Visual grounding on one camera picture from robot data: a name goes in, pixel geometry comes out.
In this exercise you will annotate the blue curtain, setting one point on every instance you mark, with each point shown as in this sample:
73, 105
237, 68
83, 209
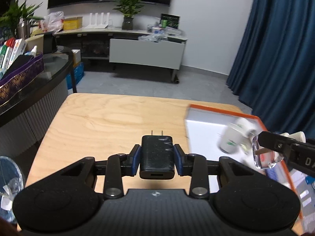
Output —
273, 72

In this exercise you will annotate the white wifi router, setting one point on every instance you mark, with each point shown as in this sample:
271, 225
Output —
96, 22

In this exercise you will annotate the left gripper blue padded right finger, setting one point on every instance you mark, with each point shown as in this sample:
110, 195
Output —
180, 160

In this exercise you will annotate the white mosquito repellent plug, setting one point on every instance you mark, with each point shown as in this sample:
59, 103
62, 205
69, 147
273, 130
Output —
237, 136

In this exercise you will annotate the blue storage crate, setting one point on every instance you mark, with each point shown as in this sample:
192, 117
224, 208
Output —
78, 75

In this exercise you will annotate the clear glass liquid bottle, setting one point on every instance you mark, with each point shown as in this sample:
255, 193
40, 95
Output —
264, 155

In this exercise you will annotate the left leafy plant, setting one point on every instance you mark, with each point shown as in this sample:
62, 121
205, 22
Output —
16, 12

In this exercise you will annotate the clear plastic wrap pile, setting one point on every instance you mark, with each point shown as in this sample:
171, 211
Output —
155, 38

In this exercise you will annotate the white TV cabinet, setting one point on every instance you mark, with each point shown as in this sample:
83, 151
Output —
123, 47

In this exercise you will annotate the purple gold storage tray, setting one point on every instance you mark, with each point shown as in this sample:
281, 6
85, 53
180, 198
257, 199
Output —
22, 72

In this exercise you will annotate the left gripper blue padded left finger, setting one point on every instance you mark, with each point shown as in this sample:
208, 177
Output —
134, 160

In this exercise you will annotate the green white medicine box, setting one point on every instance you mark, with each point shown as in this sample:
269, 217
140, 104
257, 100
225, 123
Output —
6, 52

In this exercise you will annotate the white red medicine box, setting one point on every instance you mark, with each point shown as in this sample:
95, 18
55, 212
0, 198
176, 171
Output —
19, 49

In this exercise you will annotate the blue trash bin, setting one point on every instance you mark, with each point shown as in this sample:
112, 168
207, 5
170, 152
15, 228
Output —
12, 182

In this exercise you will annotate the white plastic bag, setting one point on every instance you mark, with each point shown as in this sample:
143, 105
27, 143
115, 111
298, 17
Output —
53, 22

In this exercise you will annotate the yellow cardboard box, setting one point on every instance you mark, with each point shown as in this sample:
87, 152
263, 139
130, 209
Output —
72, 23

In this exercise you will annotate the black wall charger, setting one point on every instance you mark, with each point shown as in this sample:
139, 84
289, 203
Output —
157, 158

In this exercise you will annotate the small white dropper bottle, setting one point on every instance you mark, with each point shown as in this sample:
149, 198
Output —
33, 52

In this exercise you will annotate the black green product box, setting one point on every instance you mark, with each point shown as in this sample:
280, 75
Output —
168, 20

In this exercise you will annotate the potted green plant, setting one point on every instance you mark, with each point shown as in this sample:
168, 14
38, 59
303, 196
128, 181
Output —
129, 8

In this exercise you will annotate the black glass side table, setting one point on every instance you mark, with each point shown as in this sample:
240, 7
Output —
27, 116

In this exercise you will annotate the orange rimmed white tray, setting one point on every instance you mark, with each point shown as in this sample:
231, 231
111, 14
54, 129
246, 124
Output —
205, 127

